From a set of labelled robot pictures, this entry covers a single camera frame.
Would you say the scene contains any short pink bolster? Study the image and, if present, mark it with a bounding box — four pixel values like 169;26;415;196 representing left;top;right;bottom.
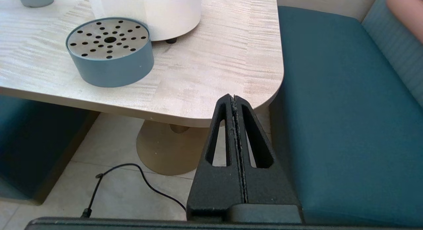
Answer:
386;0;423;44

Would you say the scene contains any large blue-grey perforated drip tray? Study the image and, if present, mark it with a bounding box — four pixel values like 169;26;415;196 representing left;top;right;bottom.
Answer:
65;17;155;88

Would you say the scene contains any large dispenser with dark tea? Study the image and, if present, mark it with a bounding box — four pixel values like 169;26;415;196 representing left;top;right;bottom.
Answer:
88;0;202;44

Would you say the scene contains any tan table pedestal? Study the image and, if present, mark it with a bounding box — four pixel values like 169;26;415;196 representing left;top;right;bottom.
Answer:
136;120;212;176

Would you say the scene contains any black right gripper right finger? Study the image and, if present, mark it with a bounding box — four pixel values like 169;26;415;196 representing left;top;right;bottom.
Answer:
234;95;300;206

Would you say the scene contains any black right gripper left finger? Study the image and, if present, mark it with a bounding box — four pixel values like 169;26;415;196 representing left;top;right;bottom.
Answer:
187;94;247;221

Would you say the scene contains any empty blue bench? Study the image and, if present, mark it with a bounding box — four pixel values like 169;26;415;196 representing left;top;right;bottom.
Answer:
269;0;423;225

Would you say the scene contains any black floor cable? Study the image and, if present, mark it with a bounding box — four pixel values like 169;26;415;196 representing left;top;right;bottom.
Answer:
81;163;187;219

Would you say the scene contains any blue bench with snack packet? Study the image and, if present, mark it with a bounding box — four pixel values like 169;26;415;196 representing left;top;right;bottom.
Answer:
0;95;99;205

